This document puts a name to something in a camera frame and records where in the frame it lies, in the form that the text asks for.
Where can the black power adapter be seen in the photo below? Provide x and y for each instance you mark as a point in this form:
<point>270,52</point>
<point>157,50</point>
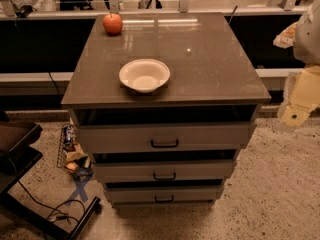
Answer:
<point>24,11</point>

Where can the red apple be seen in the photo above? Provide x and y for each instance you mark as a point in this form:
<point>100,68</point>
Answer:
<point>112,24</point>

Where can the wire basket with snacks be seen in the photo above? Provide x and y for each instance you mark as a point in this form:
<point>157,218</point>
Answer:
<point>71,157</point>

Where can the white paper bowl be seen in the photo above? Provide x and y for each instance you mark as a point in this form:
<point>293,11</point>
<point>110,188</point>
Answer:
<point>144,75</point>

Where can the grey drawer cabinet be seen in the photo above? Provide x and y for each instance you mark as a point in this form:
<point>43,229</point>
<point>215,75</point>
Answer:
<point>212,81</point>

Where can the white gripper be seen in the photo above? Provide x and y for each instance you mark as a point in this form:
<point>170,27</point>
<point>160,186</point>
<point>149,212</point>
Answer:
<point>308,40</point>

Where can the bottom drawer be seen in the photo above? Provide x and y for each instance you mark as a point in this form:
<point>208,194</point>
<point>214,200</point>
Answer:
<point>162,195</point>

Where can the black cart stand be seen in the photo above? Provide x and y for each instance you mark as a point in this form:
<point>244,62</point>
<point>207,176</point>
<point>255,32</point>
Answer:
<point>17,157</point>

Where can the drawer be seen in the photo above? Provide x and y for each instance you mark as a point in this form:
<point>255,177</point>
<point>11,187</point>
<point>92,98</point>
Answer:
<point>165,137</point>
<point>163,171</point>
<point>162,195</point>

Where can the blue tape cross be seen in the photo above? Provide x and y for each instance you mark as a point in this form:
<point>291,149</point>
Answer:
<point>80,189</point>

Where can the top drawer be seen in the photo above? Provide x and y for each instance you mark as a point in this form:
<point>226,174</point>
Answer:
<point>165,137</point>

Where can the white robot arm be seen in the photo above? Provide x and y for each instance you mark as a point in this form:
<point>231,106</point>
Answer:
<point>306,47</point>

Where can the middle drawer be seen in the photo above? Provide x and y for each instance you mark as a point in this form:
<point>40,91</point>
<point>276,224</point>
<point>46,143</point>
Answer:
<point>163,171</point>

